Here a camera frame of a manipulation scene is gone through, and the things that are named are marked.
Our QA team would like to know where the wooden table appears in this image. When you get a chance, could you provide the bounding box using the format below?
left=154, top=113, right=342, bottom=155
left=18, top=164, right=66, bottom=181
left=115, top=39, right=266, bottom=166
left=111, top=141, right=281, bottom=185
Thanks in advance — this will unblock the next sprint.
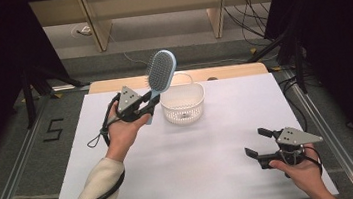
left=87, top=61, right=269, bottom=95

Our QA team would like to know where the thin black wrist strap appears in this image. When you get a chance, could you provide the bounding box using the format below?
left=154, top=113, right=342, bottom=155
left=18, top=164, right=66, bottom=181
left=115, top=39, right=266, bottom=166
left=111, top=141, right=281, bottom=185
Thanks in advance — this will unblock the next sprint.
left=81, top=92, right=127, bottom=150

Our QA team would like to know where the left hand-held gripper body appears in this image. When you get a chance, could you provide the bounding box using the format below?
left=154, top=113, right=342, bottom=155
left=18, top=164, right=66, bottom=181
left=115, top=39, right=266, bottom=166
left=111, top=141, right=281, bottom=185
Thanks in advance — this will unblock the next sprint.
left=111, top=82, right=157, bottom=126

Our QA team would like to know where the person's right hand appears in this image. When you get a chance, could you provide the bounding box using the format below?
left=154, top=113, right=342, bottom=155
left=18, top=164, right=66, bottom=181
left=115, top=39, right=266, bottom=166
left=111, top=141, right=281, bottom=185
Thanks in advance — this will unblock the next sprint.
left=266, top=142, right=330, bottom=199

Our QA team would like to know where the light blue hairbrush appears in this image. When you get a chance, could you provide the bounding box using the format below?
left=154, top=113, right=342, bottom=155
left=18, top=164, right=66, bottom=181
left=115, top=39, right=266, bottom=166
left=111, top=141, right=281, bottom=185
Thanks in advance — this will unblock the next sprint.
left=137, top=47, right=184, bottom=126

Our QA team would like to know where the bundle of black cables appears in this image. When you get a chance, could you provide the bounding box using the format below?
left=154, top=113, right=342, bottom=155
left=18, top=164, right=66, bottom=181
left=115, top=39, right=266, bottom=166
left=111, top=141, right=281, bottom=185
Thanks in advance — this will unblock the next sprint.
left=222, top=0, right=277, bottom=51

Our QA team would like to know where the white board sheet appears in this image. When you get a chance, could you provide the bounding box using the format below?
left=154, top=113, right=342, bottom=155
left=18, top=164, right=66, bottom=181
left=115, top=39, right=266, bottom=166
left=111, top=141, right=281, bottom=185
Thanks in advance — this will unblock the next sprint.
left=37, top=67, right=340, bottom=199

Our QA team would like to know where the person's left hand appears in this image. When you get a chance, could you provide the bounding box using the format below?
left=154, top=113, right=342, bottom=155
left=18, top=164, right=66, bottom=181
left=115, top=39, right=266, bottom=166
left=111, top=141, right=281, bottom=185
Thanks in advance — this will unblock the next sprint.
left=98, top=97, right=156, bottom=165

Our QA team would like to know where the white floor cable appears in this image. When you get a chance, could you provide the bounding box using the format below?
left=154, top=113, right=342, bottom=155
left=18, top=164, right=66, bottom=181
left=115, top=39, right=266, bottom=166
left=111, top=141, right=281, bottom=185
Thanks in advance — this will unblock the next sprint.
left=106, top=15, right=249, bottom=79

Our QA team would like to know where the round floor socket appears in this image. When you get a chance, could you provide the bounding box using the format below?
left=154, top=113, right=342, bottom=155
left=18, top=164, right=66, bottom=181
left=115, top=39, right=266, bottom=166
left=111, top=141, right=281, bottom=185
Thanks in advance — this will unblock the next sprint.
left=70, top=23, right=94, bottom=39

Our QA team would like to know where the black tripod stand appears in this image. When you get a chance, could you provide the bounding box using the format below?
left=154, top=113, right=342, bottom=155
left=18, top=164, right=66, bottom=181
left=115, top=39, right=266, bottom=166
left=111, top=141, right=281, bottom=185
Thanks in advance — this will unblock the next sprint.
left=18, top=54, right=96, bottom=131
left=243, top=27, right=310, bottom=101

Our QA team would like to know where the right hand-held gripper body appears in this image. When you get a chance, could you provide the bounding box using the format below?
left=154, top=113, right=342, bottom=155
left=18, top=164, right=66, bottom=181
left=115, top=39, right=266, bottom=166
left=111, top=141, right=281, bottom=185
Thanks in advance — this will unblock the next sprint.
left=253, top=122, right=328, bottom=173

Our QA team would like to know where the white plastic basket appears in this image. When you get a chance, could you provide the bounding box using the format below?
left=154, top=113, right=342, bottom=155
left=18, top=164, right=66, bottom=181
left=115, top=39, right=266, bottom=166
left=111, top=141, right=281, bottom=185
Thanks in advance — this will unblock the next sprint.
left=156, top=69, right=209, bottom=127

